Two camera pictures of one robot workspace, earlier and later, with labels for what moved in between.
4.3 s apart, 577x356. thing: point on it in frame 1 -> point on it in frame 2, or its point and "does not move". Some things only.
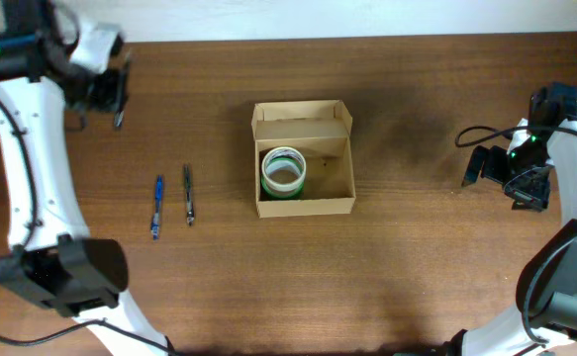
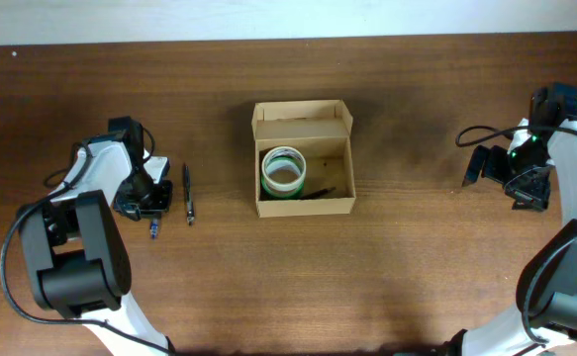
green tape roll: x=282 y=194 does not move
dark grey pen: x=188 y=195 does not move
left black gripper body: x=108 y=90 -> x=154 y=201
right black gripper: x=497 y=165 does not move
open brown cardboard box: x=322 y=131 does not move
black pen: x=119 y=115 -> x=319 y=194
